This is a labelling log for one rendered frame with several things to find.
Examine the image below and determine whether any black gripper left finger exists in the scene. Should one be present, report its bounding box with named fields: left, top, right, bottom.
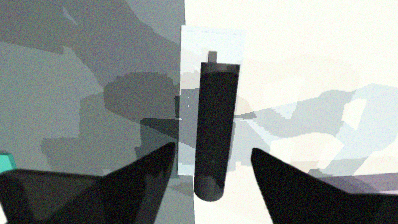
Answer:
left=0, top=142, right=175, bottom=224

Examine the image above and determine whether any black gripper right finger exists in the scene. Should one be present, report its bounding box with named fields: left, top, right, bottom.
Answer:
left=251, top=148, right=398, bottom=224

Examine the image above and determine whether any teal small trowel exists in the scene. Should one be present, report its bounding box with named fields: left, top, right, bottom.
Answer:
left=0, top=153, right=17, bottom=173

